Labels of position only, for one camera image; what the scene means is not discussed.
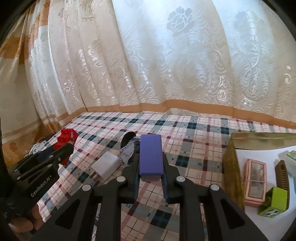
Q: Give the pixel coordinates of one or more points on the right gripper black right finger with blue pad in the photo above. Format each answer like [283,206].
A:
[206,212]

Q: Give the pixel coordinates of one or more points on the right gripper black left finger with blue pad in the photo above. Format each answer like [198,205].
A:
[93,213]

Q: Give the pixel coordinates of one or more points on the green soccer toy block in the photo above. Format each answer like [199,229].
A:
[275,203]

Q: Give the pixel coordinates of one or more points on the pink framed picture box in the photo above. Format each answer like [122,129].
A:
[255,183]

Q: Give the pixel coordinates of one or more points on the olive green comb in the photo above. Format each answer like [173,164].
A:
[282,176]

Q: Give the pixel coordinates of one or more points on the purple rectangular block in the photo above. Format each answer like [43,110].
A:
[151,158]

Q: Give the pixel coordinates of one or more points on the green label plastic case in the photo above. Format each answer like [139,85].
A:
[291,158]

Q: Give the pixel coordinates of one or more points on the person's left hand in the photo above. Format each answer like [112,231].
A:
[22,224]

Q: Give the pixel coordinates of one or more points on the gold metal tin tray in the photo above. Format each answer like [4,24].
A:
[248,141]

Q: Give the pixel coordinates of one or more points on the white power adapter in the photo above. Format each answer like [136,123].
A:
[106,165]

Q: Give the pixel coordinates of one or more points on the black hair claw clip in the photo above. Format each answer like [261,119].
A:
[128,148]

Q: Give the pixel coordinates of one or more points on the cream floral curtain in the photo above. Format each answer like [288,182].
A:
[62,58]

